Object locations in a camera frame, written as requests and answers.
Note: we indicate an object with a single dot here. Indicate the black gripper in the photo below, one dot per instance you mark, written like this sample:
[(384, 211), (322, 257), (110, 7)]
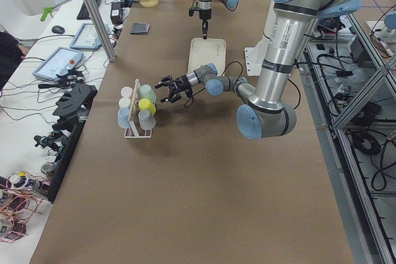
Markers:
[(180, 84), (204, 15)]

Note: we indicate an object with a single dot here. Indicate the near teach pendant tablet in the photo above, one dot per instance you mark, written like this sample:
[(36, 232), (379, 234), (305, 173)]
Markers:
[(58, 63)]

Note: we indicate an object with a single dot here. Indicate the grey cup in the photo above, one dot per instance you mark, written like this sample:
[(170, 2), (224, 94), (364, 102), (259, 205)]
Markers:
[(146, 120)]

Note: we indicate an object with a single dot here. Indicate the yellow cup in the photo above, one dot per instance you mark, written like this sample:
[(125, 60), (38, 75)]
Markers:
[(146, 104)]

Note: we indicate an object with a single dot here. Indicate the teach pendant tablet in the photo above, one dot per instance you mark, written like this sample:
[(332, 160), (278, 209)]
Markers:
[(58, 63), (86, 38)]

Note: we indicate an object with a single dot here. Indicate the black computer mouse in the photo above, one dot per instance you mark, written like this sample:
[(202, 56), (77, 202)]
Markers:
[(57, 29)]

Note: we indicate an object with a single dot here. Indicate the cream rabbit tray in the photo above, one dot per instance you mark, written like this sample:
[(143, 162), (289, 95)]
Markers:
[(211, 50)]

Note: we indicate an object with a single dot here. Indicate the white cup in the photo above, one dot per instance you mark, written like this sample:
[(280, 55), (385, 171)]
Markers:
[(124, 102)]

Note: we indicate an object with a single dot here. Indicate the green cup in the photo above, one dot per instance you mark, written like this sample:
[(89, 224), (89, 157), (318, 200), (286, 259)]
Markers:
[(147, 92)]

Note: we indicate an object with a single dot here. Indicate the black bracket part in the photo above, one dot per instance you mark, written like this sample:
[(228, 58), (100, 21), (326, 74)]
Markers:
[(80, 95)]

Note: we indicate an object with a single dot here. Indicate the folded grey cloth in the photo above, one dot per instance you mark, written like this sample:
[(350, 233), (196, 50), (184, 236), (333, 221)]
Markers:
[(140, 28)]

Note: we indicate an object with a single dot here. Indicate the far teach pendant tablet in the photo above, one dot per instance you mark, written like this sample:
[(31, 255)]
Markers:
[(86, 38)]

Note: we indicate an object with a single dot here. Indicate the blue cup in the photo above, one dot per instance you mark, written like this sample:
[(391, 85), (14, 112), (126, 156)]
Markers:
[(123, 118)]

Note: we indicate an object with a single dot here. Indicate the white wire cup rack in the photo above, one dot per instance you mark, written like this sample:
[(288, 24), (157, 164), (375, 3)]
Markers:
[(134, 130)]

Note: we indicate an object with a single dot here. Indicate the aluminium frame post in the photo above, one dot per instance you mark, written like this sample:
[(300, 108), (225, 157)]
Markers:
[(100, 28)]

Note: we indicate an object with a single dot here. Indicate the pink cup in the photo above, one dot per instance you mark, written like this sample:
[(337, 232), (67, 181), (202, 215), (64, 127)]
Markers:
[(126, 92)]

